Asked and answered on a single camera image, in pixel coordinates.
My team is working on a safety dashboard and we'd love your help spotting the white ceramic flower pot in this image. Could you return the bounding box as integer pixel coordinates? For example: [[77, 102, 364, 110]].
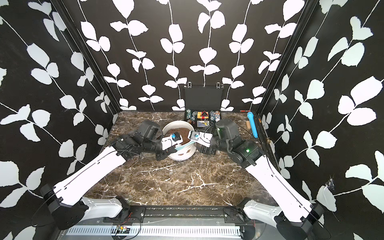
[[161, 120, 198, 162]]

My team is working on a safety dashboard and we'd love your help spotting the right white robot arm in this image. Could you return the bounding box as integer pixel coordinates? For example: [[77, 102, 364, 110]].
[[189, 119, 324, 240]]

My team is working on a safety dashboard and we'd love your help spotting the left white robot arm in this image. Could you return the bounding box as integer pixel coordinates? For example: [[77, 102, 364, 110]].
[[41, 121, 183, 230]]

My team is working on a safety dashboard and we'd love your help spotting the playing card deck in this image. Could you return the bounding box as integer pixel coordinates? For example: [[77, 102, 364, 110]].
[[197, 121, 210, 128]]

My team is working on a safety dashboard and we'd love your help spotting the brown clay soil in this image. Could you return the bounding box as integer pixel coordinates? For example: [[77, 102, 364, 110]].
[[165, 128, 191, 146]]

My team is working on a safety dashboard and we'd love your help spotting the black poker chip case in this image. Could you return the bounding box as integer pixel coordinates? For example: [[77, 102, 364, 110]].
[[184, 82, 224, 129]]

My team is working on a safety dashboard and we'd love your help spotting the blue cylindrical tool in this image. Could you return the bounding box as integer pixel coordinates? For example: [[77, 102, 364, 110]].
[[247, 112, 259, 139]]

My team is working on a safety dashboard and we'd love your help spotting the white perforated strip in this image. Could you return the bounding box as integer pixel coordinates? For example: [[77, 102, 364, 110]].
[[67, 226, 242, 238]]

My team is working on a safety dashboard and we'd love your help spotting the small circuit board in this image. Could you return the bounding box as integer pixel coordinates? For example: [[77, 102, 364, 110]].
[[115, 226, 131, 235]]

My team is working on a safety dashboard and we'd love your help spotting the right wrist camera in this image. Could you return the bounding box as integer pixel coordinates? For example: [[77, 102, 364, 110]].
[[188, 131, 201, 143]]

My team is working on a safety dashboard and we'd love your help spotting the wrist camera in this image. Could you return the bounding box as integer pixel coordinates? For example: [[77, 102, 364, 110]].
[[171, 132, 183, 142], [188, 131, 201, 143]]

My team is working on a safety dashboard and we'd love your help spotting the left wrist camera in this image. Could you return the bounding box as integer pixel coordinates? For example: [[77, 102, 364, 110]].
[[171, 132, 183, 142]]

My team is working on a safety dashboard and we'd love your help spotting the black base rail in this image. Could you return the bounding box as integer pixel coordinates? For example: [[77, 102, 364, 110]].
[[102, 206, 260, 226]]

